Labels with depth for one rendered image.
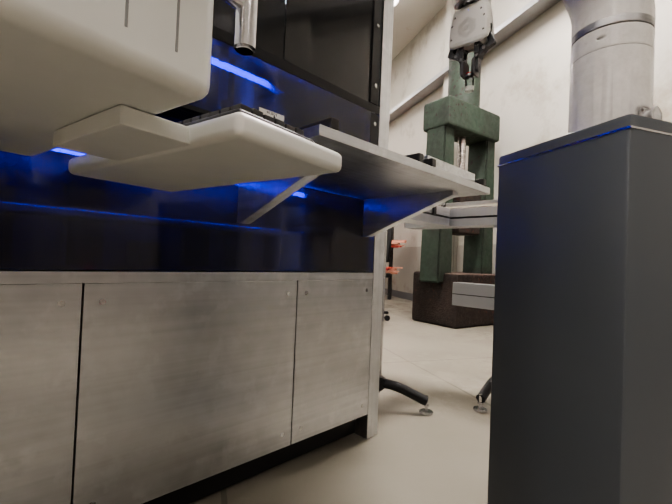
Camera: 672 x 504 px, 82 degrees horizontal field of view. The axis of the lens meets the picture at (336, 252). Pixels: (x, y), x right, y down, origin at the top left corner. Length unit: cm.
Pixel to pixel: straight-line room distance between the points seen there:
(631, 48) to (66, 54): 77
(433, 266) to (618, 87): 342
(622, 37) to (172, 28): 68
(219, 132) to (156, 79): 9
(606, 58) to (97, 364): 108
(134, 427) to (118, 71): 78
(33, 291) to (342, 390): 92
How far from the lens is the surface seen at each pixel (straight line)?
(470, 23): 115
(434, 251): 410
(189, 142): 52
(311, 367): 126
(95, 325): 94
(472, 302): 209
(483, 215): 205
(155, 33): 42
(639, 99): 82
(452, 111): 436
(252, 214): 99
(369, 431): 156
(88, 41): 39
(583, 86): 83
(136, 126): 49
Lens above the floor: 65
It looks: 1 degrees up
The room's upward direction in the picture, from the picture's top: 2 degrees clockwise
